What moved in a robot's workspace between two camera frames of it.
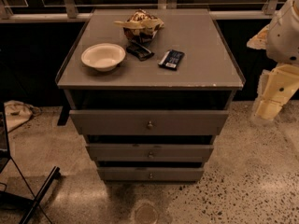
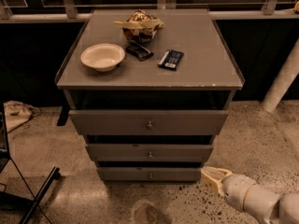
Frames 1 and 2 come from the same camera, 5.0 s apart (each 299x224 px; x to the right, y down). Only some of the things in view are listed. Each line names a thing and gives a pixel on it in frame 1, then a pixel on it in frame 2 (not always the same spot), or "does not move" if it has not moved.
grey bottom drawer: x=150 y=174 does not move
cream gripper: x=284 y=37 to x=235 y=188
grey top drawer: x=149 y=122 does not move
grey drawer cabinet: x=149 y=91 does not move
